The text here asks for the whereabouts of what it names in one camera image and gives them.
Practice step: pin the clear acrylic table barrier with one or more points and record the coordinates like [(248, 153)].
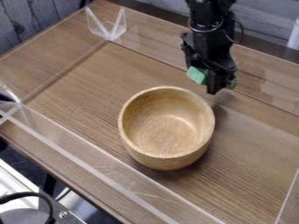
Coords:
[(71, 77)]

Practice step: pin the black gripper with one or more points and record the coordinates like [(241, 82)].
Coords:
[(207, 52)]

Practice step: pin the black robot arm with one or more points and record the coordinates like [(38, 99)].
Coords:
[(211, 15)]

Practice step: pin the brown wooden bowl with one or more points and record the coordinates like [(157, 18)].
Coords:
[(166, 124)]

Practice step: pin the green rectangular block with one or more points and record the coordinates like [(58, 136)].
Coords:
[(199, 76)]

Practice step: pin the white post at right edge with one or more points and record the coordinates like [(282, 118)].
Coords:
[(294, 37)]

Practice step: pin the grey metal bracket with screw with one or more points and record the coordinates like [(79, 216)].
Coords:
[(63, 215)]

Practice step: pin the black table leg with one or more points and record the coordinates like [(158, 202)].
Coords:
[(50, 184)]

